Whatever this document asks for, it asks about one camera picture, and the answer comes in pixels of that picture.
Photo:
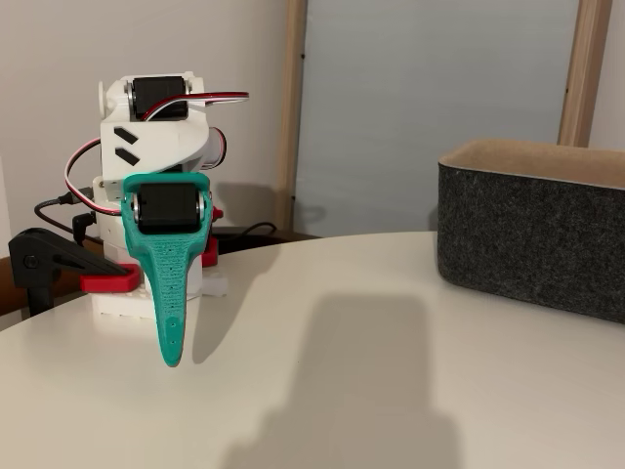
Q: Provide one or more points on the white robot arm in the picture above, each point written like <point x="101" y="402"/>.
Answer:
<point x="156" y="141"/>

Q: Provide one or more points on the dark grey felt basket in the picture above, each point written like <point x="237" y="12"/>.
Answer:
<point x="527" y="234"/>

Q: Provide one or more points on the black clamp with red knob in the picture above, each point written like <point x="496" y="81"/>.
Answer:
<point x="211" y="254"/>

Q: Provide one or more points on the black clamp with red pad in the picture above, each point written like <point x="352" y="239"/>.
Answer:
<point x="44" y="254"/>

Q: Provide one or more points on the pale frosted panel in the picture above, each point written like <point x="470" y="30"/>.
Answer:
<point x="429" y="98"/>

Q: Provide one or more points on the light wooden post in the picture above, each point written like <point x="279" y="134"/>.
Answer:
<point x="583" y="73"/>
<point x="290" y="122"/>

